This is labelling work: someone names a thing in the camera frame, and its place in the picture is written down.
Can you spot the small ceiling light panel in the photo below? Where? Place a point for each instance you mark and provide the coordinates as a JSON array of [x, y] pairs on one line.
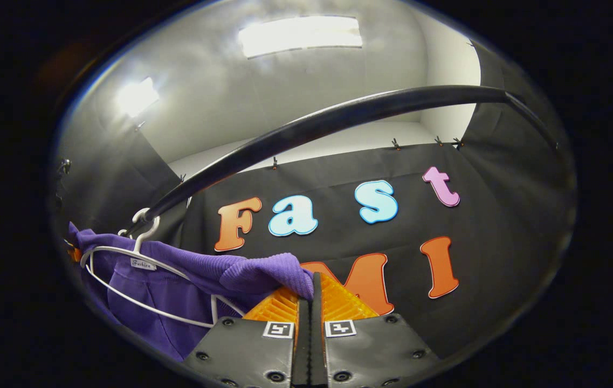
[[136, 97]]

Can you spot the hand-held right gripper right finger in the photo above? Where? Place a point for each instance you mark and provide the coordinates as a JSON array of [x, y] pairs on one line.
[[318, 345]]

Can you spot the row of black cloth clips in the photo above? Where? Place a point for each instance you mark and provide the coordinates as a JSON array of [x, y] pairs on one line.
[[395, 144]]

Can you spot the black clothes rack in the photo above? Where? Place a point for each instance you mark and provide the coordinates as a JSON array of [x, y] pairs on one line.
[[338, 116]]

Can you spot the large ceiling light panel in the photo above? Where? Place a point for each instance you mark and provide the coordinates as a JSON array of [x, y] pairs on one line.
[[301, 35]]

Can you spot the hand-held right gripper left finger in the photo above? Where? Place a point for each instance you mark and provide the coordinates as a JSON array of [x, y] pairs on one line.
[[252, 350]]

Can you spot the purple short-sleeved shirt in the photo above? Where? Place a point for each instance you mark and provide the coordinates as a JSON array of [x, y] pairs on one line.
[[177, 291]]

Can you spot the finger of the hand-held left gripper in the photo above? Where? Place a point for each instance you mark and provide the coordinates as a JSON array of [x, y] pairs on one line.
[[74, 253]]

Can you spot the white plastic clothes hanger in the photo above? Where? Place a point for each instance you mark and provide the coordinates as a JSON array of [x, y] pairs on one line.
[[142, 236]]

